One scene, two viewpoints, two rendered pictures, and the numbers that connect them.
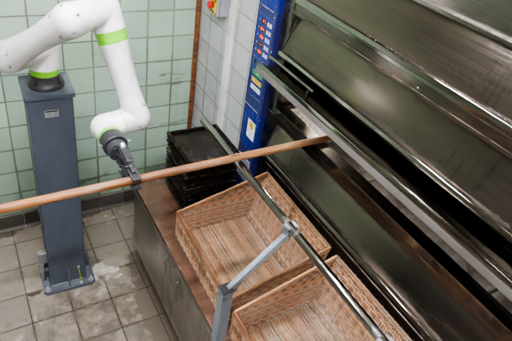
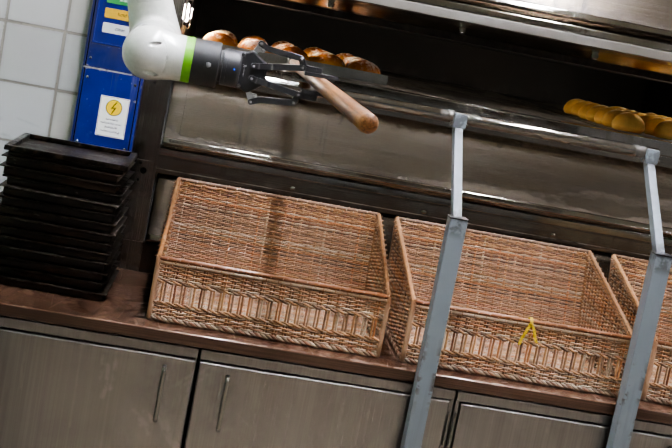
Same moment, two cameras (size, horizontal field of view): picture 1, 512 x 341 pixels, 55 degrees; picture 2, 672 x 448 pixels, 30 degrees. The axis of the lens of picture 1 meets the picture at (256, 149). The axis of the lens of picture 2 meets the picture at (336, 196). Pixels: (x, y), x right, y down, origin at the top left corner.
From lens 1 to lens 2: 2.78 m
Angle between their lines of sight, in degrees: 62
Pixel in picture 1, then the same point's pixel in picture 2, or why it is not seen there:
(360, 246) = (434, 178)
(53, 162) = not seen: outside the picture
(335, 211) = (368, 157)
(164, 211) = (71, 305)
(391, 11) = not seen: outside the picture
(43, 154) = not seen: outside the picture
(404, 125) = not seen: outside the picture
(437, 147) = not seen: outside the picture
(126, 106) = (167, 9)
